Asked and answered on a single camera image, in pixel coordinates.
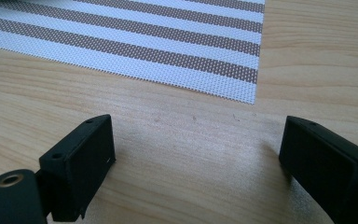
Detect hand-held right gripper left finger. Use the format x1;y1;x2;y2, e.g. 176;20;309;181
35;114;117;223

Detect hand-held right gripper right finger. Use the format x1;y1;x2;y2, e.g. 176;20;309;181
278;115;358;224

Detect grey white striped placemat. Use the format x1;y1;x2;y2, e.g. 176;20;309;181
0;0;266;105

